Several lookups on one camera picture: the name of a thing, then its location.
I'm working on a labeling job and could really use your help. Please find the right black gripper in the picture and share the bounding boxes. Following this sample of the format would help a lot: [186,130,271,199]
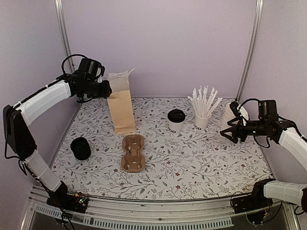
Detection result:
[221,116,268,144]

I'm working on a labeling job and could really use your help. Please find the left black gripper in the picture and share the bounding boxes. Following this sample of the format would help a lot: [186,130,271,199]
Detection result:
[80,79,112,99]

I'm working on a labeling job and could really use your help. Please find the brown paper bag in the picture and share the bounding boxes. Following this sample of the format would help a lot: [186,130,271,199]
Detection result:
[107,70,136,135]

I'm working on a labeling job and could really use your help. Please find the black cup lid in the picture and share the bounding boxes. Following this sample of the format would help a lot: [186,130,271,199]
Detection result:
[167,109,186,123]

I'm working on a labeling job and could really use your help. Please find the white paper coffee cup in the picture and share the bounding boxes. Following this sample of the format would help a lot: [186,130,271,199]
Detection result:
[168,120,184,134]

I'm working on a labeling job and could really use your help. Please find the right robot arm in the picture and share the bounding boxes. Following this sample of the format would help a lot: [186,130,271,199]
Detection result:
[220,100,307,213]

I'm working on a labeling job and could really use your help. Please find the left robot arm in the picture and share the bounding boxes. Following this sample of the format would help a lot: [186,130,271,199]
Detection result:
[3,55,112,208]

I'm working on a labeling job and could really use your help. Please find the stack of white paper cups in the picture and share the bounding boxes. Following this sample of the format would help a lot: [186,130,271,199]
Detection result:
[220,102,249,131]

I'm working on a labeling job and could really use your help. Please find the cup holding straws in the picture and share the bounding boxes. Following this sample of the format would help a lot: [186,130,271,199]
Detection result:
[194,114,212,131]

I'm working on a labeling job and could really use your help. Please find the bundle of wrapped straws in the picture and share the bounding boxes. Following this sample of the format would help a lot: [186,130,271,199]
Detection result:
[187,86,223,118]

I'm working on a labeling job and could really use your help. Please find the floral table mat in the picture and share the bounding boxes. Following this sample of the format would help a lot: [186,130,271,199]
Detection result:
[51,98,272,200]

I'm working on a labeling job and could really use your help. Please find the stack of black lids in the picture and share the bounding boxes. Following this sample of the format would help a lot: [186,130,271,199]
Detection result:
[70,137,91,161]

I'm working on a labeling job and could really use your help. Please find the brown cardboard cup carrier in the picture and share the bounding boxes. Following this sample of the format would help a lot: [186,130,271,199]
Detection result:
[121,135,145,173]

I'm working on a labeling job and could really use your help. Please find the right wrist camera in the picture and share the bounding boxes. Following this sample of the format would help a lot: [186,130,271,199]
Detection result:
[230,101,249,126]

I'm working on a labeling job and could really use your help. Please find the right aluminium frame post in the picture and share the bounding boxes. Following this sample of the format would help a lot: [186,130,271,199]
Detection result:
[236,0,264,102]

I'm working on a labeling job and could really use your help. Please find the aluminium frame post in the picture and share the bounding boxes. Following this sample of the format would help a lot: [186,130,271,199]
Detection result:
[236,0,264,102]
[54,0,84,75]

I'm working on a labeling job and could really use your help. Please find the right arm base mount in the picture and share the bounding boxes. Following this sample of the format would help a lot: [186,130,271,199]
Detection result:
[230,178,275,225]

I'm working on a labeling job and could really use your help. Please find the left aluminium frame post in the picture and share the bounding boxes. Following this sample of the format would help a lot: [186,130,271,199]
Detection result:
[54,0,84,75]

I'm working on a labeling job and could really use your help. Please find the front aluminium rail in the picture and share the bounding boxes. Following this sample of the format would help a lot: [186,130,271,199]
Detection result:
[21,186,302,230]

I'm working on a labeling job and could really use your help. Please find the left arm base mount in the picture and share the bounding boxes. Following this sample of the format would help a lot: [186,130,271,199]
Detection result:
[46,181,88,213]

